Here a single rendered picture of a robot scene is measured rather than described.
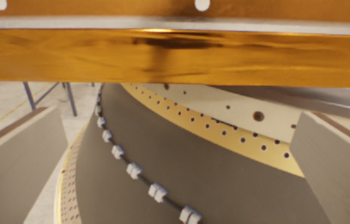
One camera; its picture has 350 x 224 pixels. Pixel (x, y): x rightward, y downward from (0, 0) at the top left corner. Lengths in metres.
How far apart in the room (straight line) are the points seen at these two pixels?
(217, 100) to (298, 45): 0.14
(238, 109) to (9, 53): 0.25
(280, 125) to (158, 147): 0.25
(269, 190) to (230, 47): 0.24
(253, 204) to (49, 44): 0.33
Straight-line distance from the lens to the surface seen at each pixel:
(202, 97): 0.31
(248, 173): 0.36
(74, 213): 0.79
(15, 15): 0.22
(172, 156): 0.41
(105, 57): 0.19
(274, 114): 0.28
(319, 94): 0.33
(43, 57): 0.21
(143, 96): 0.49
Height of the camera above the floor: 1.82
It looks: 29 degrees down
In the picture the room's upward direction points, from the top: 1 degrees clockwise
